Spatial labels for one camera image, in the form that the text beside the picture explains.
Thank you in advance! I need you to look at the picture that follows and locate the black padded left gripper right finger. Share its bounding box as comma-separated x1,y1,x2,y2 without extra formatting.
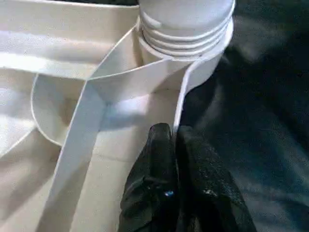
176,126,257,232

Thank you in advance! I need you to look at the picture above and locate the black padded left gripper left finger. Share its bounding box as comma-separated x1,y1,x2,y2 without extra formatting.
118,123,178,232

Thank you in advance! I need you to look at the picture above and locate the white plastic table top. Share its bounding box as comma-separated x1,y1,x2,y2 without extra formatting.
0,0,235,232

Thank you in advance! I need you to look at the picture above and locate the white plastic table leg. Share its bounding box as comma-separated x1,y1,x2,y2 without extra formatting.
137,0,237,57

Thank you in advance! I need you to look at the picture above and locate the black work mat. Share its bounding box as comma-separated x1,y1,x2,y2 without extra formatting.
48,0,309,232

